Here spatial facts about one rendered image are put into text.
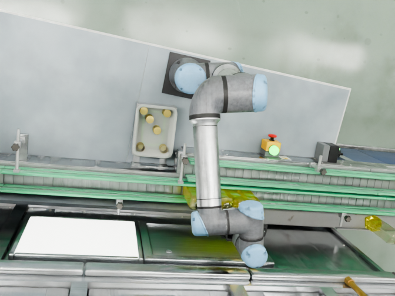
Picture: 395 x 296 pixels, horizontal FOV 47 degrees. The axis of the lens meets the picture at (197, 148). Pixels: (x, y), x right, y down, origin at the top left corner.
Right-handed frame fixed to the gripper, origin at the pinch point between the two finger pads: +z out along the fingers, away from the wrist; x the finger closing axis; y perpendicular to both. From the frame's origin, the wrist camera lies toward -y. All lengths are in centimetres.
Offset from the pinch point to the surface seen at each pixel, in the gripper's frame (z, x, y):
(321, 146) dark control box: 37, -23, -49
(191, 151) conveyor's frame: 33.2, -15.2, 12.4
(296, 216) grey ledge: 31, 10, -41
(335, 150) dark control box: 35, -23, -56
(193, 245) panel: -0.3, 13.0, 13.3
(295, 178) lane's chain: 30.6, -8.5, -36.3
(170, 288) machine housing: -24.5, 17.0, 24.7
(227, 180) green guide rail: 24.5, -6.3, -3.2
